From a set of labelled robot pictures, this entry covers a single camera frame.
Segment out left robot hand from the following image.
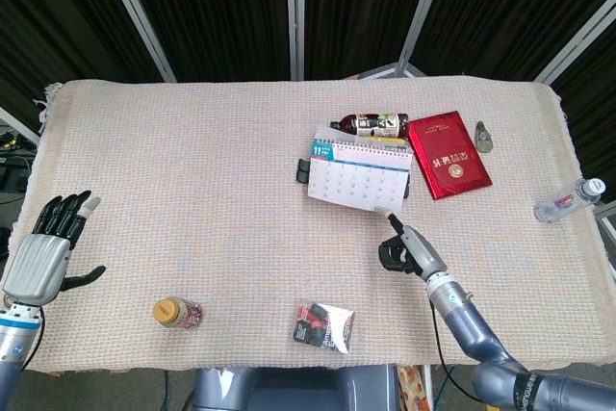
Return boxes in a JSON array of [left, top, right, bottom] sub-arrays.
[[2, 190, 107, 306]]

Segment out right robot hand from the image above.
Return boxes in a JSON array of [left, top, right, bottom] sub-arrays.
[[376, 205, 449, 283]]

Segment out red spiral desk calendar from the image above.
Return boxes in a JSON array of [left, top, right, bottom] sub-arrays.
[[306, 124, 415, 214]]

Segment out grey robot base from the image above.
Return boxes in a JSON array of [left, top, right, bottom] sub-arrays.
[[191, 364, 401, 411]]

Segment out red gift box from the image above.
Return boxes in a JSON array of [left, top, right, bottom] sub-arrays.
[[407, 110, 494, 201]]

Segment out clear coffee capsule box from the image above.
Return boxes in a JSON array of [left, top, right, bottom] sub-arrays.
[[291, 302, 357, 355]]

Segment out small grey object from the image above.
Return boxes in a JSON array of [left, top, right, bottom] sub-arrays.
[[474, 120, 495, 154]]

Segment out dark tea bottle with label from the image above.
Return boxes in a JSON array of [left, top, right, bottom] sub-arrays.
[[329, 113, 411, 144]]

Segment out orange patterned bag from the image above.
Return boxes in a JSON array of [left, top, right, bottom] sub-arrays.
[[398, 365, 425, 411]]

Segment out red Costa coffee bottle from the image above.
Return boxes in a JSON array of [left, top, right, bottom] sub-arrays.
[[152, 295, 204, 331]]

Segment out clear water bottle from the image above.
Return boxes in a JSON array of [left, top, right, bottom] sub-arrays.
[[532, 177, 606, 224]]

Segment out beige woven table cloth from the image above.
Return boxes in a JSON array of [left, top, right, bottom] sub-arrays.
[[9, 74, 616, 377]]

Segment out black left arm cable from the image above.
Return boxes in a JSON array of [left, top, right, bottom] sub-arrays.
[[21, 307, 47, 372]]

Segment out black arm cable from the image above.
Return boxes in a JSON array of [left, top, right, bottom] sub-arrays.
[[427, 298, 485, 405], [21, 307, 47, 372]]

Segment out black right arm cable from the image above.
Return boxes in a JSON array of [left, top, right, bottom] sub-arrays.
[[427, 298, 485, 405]]

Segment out black folding screen white frame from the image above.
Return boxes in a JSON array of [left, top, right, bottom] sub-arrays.
[[0, 0, 616, 142]]

